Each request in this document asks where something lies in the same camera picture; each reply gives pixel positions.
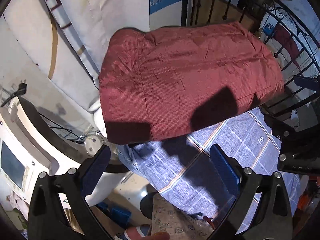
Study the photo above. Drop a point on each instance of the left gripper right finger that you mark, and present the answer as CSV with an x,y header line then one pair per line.
x,y
240,184

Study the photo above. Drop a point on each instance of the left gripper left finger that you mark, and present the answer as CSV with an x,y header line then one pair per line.
x,y
76,186

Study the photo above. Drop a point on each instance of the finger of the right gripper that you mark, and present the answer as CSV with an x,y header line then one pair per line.
x,y
311,83

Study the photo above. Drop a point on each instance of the maroon checked puffer jacket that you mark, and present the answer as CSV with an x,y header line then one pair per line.
x,y
175,80

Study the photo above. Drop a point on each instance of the blue plaid bed sheet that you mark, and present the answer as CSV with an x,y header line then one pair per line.
x,y
181,171

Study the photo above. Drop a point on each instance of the dark red blanket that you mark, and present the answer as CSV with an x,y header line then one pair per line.
x,y
284,38

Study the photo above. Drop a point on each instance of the white medical machine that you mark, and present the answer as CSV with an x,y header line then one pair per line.
x,y
29,147

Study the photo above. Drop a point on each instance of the floral patterned cushion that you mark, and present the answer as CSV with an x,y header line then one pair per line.
x,y
178,224

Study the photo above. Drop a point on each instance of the wooden slatted board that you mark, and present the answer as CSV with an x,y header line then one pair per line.
x,y
216,11

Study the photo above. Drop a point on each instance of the black iron bed frame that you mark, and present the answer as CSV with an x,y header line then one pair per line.
x,y
299,19

